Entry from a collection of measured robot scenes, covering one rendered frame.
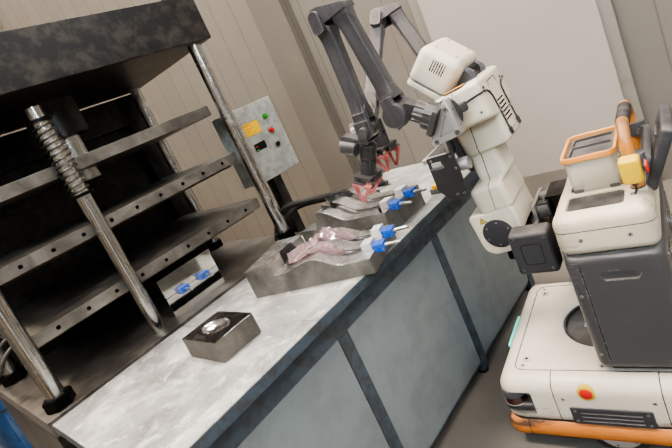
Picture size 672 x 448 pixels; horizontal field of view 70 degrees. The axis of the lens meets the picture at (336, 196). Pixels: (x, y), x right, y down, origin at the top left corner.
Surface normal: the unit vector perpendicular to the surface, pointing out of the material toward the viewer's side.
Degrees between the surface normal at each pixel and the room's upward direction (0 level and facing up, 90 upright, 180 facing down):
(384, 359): 90
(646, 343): 90
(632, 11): 90
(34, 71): 90
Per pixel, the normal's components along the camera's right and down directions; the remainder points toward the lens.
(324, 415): 0.70, -0.15
